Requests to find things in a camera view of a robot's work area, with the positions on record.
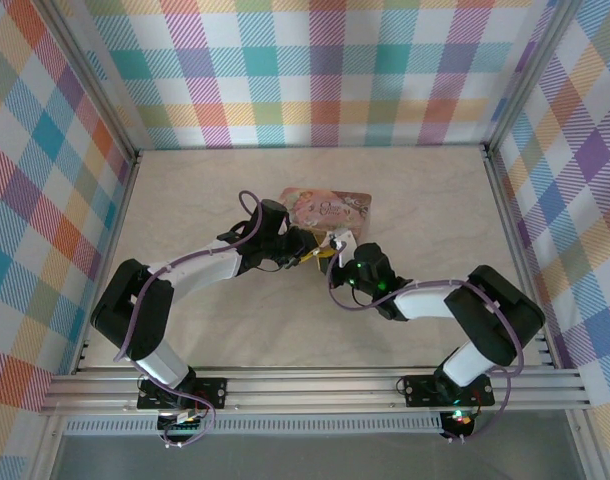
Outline grey slotted cable duct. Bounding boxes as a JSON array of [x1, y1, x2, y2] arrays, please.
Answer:
[[63, 416, 445, 436]]

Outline aluminium side rail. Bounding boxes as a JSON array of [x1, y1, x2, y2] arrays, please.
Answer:
[[482, 144, 561, 370], [72, 149, 144, 376]]

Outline pink illustrated tin box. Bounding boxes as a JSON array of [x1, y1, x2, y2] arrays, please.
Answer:
[[278, 186, 374, 239]]

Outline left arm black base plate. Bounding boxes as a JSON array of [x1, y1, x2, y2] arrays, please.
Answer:
[[136, 377, 228, 412]]

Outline grey sheet metal panel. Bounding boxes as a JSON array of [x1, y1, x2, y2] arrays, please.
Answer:
[[49, 433, 584, 480]]

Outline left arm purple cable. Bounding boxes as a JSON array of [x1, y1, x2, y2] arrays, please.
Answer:
[[113, 189, 264, 449]]

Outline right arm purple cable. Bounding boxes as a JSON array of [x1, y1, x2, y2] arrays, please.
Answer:
[[327, 239, 526, 445]]

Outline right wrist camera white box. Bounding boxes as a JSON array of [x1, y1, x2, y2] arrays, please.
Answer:
[[331, 228, 357, 269]]

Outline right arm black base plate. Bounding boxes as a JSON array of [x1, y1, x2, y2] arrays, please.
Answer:
[[402, 373, 496, 409]]

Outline aluminium frame post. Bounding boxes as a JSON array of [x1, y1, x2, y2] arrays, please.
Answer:
[[37, 0, 142, 159], [483, 0, 575, 152]]

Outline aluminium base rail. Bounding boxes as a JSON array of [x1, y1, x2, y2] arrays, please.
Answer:
[[38, 366, 592, 417]]

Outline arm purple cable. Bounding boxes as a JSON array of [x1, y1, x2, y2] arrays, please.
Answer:
[[113, 189, 264, 449], [327, 239, 526, 445]]

